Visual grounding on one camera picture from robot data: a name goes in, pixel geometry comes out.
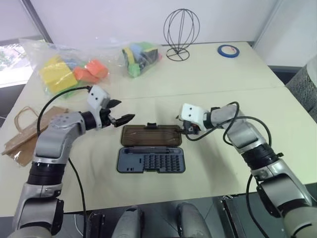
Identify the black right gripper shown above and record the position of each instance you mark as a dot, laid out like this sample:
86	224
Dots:
191	129

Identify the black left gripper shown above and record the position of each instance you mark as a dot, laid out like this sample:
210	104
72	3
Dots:
106	119

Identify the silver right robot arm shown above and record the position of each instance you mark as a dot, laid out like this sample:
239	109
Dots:
250	138

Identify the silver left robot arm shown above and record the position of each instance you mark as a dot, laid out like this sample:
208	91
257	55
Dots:
57	138

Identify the dark screwdriver bit case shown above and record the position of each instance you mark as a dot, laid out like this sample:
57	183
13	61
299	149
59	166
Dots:
151	148

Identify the green foam block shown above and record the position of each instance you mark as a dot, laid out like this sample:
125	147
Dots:
134	70

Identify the orange foam block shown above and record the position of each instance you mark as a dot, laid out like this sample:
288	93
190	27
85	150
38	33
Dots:
97	68
85	74

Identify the small clear plastic bag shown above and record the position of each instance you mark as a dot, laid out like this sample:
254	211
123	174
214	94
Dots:
141	59

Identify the black foam block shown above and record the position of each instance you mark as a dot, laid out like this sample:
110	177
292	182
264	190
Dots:
149	58

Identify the blue foam block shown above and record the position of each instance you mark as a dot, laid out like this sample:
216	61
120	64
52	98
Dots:
136	49

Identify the yellow foam block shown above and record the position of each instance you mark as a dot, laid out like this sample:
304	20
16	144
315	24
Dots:
58	77

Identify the large clear plastic bag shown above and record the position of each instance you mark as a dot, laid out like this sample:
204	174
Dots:
62	62

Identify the blue tape roll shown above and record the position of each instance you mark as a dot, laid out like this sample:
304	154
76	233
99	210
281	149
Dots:
228	51

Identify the brown paper bag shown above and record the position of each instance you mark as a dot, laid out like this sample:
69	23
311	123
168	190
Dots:
27	138

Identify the dark rounded grey shape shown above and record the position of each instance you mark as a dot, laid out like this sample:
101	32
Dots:
130	223
192	220

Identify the grey fabric chair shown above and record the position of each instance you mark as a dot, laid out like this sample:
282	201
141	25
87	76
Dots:
303	86

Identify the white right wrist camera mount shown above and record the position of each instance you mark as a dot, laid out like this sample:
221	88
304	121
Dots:
192	114

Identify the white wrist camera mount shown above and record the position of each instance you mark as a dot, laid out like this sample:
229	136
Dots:
192	114
97	97

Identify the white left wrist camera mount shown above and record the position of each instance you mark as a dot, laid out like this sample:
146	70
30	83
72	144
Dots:
97	97

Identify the black frame under table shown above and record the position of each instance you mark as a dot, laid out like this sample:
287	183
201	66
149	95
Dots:
231	218

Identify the black bracket under table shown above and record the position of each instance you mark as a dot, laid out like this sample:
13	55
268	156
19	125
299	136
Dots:
95	224

